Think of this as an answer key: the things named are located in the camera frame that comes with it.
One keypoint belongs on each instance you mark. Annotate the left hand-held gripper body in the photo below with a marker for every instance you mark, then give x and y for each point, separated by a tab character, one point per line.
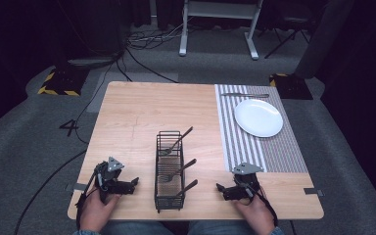
108	178

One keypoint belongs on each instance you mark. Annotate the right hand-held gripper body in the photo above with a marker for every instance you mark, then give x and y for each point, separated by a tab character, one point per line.
245	182

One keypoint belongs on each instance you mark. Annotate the person's right hand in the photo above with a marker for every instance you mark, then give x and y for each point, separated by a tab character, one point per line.
256	213

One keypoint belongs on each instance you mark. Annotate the person's left hand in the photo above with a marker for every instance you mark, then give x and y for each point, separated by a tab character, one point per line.
96	210

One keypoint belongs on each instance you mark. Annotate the grey tape strip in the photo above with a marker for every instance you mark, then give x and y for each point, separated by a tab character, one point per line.
78	186
313	191

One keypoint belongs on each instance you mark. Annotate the person's legs in jeans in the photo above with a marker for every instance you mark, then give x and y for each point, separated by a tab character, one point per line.
133	228

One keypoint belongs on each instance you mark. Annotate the grey striped placemat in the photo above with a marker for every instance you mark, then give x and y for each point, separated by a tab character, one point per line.
274	153

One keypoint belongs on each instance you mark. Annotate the white round plate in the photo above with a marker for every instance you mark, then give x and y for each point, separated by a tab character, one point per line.
258	118

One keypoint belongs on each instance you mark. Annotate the metal table knife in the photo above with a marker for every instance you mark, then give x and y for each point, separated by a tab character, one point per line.
244	95

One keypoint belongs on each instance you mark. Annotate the black base with yellow stripes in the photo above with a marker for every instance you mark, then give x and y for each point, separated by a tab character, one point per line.
63	81
292	86

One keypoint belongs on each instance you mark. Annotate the black tripod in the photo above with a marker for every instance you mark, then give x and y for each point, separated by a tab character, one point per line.
287	36

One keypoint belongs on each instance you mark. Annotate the grey upright column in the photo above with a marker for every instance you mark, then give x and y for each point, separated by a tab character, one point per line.
326	36

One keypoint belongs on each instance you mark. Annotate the white metal desk frame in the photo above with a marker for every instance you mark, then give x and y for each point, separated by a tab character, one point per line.
220	9

